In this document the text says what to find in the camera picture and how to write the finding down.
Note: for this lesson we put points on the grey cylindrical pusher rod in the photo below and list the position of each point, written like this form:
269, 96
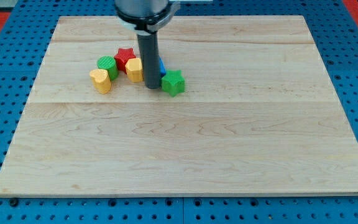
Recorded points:
148, 47

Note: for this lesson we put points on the yellow hexagon block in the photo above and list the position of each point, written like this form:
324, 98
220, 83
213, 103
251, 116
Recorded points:
134, 70

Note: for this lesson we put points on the red star block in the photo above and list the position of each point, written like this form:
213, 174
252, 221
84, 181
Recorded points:
122, 57

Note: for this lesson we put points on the blue block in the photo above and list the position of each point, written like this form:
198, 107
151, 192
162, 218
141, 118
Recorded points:
162, 68

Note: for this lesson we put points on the green cylinder block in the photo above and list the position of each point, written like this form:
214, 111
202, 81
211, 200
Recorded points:
108, 63

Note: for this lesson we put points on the green star block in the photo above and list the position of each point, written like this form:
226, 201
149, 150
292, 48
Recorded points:
173, 82

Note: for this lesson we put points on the yellow heart block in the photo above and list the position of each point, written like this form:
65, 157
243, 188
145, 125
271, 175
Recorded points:
101, 81

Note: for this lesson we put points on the wooden board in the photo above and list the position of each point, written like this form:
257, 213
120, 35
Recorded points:
259, 116

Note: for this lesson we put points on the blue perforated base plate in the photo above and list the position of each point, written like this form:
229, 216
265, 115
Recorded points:
26, 28

